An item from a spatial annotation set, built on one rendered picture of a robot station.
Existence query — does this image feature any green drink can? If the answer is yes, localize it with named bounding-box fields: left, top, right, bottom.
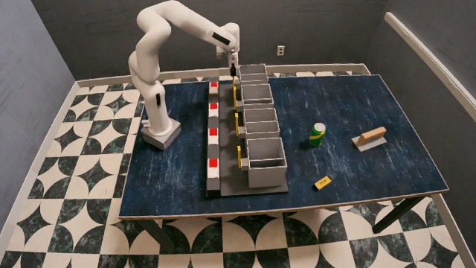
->
left=309, top=123, right=326, bottom=146

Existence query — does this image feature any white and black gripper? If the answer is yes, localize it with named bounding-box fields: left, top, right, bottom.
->
left=228, top=51, right=238, bottom=77

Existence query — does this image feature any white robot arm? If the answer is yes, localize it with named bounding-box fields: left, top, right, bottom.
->
left=129, top=1, right=239, bottom=136

